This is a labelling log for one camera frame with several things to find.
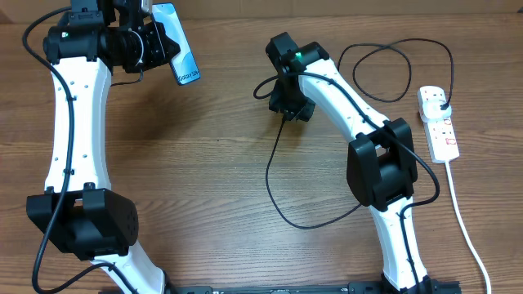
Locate Samsung Galaxy smartphone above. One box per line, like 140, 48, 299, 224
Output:
152, 2, 201, 86

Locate black USB charging cable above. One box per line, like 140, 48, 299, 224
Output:
265, 38, 455, 230

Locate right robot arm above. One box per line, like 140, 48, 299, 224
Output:
266, 33, 432, 293

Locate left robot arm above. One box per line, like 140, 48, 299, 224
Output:
26, 1, 190, 293

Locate white charger plug adapter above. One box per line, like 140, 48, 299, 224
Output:
419, 101, 452, 123

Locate white power strip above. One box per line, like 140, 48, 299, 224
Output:
417, 86, 459, 163

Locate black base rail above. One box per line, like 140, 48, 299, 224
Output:
97, 280, 463, 294

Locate white power strip cord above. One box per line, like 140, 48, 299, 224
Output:
444, 161, 493, 294

